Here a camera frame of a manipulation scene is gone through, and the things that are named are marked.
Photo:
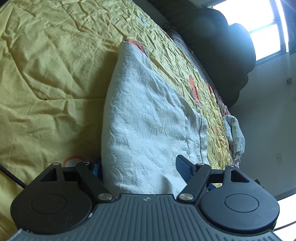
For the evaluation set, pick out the grey patterned cloth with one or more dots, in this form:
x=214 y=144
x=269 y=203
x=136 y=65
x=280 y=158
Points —
x=235 y=137

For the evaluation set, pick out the grey pillow at headboard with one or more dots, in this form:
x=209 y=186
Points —
x=177 y=39

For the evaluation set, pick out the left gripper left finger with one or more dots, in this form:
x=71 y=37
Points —
x=91 y=184

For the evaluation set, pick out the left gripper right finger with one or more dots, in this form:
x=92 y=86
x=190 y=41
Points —
x=196 y=177

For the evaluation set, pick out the bright window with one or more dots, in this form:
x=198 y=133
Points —
x=264 y=21

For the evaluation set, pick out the yellow floral bedspread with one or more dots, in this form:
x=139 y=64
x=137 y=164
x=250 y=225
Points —
x=57 y=61

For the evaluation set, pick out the dark padded headboard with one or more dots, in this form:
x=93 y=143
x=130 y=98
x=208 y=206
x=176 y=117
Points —
x=225 y=51

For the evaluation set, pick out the white textured pants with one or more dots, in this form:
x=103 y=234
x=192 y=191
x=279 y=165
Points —
x=146 y=125

